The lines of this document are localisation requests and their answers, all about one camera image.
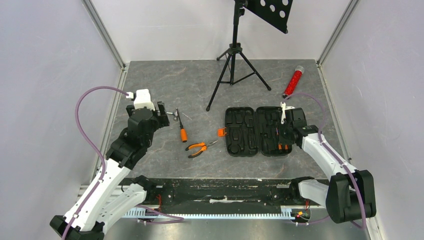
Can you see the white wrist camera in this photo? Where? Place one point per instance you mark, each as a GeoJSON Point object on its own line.
{"type": "Point", "coordinates": [143, 100]}
{"type": "Point", "coordinates": [284, 108]}

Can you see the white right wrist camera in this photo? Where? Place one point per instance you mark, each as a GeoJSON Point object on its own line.
{"type": "Point", "coordinates": [284, 108]}

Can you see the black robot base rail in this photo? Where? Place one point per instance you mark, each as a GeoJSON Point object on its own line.
{"type": "Point", "coordinates": [223, 196]}

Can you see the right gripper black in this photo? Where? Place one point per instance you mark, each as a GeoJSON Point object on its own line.
{"type": "Point", "coordinates": [285, 133]}

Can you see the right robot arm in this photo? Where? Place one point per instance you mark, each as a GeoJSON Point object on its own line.
{"type": "Point", "coordinates": [350, 193]}

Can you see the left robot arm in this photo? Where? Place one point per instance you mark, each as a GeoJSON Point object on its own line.
{"type": "Point", "coordinates": [92, 215]}

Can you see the black music stand tripod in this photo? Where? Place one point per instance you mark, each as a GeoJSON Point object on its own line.
{"type": "Point", "coordinates": [275, 13]}

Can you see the orange-handled pliers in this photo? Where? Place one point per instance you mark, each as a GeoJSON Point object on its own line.
{"type": "Point", "coordinates": [201, 146]}

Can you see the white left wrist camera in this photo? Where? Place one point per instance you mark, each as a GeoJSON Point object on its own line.
{"type": "Point", "coordinates": [143, 100]}

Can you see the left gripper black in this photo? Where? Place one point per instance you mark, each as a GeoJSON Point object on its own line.
{"type": "Point", "coordinates": [162, 120]}

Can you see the claw hammer black handle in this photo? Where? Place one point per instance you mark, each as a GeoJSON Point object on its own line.
{"type": "Point", "coordinates": [175, 114]}

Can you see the black plastic tool case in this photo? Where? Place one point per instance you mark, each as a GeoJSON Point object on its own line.
{"type": "Point", "coordinates": [249, 131]}

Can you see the large orange-handled screwdriver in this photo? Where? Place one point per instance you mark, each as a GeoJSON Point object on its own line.
{"type": "Point", "coordinates": [183, 133]}

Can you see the red glitter tube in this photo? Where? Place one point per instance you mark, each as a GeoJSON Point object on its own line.
{"type": "Point", "coordinates": [298, 72]}

